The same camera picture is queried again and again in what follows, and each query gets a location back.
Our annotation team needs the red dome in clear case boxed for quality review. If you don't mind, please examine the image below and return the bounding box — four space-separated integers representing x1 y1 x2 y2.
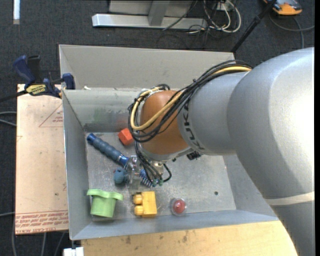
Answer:
169 197 188 216

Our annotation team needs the teal small toy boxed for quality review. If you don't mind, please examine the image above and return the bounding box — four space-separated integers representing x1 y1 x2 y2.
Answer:
113 167 127 186

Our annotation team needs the blue coiled spring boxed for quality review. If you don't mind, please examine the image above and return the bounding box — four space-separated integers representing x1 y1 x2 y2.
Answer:
139 169 153 188

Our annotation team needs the orange-red block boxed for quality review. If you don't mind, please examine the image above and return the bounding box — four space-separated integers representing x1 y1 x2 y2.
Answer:
117 128 135 147

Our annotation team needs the grey metal bin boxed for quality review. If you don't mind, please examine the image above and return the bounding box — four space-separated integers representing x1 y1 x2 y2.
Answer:
58 44 280 241

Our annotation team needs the blue handled tool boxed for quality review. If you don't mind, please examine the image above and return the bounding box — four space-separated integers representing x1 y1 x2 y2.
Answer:
86 133 130 167

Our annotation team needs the black cylinder on white bracket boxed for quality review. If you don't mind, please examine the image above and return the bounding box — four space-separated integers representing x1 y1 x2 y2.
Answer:
172 148 203 162

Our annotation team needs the green plastic cup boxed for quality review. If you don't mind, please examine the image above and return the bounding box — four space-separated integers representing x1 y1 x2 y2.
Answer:
86 188 124 218

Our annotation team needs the brown cardboard board red print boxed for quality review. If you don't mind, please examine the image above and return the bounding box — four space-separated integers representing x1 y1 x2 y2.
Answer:
14 83 70 236

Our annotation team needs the yellow toy brick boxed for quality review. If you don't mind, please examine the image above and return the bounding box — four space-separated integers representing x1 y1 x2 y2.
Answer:
132 191 158 218

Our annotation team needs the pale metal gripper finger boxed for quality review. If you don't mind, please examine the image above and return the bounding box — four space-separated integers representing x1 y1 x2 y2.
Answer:
128 174 142 191
127 155 141 176

